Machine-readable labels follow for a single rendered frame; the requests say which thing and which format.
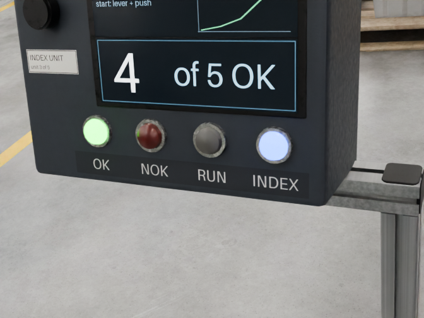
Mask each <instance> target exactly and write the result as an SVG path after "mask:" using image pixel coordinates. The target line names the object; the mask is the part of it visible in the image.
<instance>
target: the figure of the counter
mask: <svg viewBox="0 0 424 318"><path fill-rule="evenodd" d="M95 40H96V47H97V60H98V73H99V80H100V93H101V100H102V102H104V103H126V104H138V105H156V88H155V70H154V60H153V42H152V38H95Z"/></svg>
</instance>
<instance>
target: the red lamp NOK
mask: <svg viewBox="0 0 424 318"><path fill-rule="evenodd" d="M136 140H137V142H138V144H139V145H140V147H142V149H144V150H145V151H148V152H157V151H160V150H162V149H163V148H164V147H165V145H166V143H167V132H166V130H165V128H164V126H163V125H162V124H161V122H159V121H158V120H156V119H152V118H147V119H144V120H143V121H141V122H140V123H139V124H138V126H137V128H136Z"/></svg>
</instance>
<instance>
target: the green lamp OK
mask: <svg viewBox="0 0 424 318"><path fill-rule="evenodd" d="M83 135H84V137H85V139H86V140H87V142H88V143H89V144H91V145H92V146H94V147H103V146H106V145H108V144H109V143H110V140H111V139H112V128H111V126H110V124H109V122H108V121H107V120H106V119H105V118H104V117H102V116H101V115H91V116H89V117H88V118H87V119H86V120H85V121H84V123H83Z"/></svg>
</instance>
